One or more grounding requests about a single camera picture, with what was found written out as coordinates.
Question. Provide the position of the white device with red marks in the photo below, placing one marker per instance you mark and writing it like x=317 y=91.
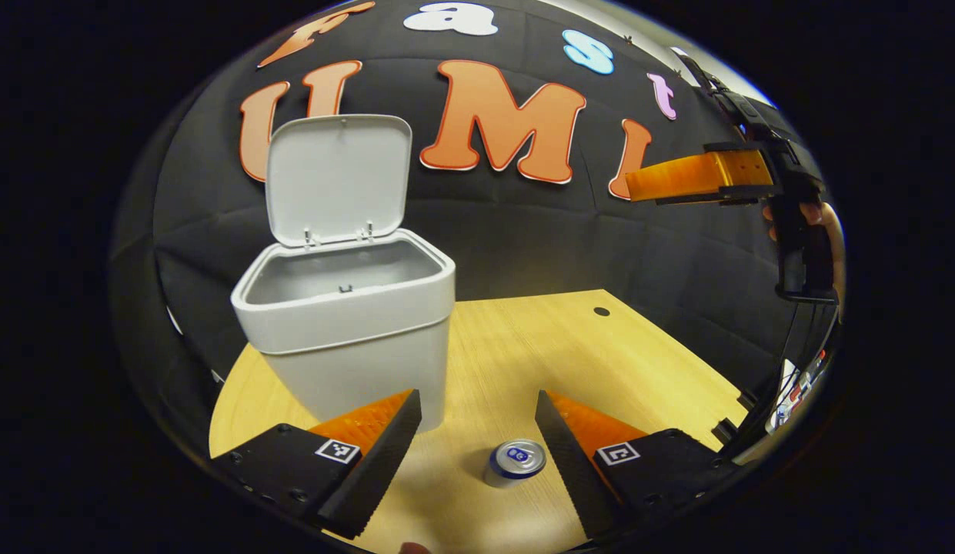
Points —
x=789 y=392

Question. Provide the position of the white desktop garbage bin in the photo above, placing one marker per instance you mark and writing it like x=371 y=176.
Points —
x=354 y=362

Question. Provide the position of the wooden desktop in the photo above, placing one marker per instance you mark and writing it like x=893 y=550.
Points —
x=562 y=346

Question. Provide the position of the black backdrop cloth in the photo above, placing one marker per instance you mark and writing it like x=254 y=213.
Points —
x=523 y=231

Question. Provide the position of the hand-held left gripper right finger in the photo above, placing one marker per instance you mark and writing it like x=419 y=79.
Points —
x=573 y=469

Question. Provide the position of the silver blue pop can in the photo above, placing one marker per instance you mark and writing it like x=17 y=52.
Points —
x=515 y=462

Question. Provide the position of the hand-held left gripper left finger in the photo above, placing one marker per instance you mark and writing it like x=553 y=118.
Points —
x=377 y=465

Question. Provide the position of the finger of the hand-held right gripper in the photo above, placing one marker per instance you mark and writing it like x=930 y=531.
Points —
x=692 y=177

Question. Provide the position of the small black bracket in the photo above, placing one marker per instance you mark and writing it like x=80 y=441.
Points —
x=727 y=431

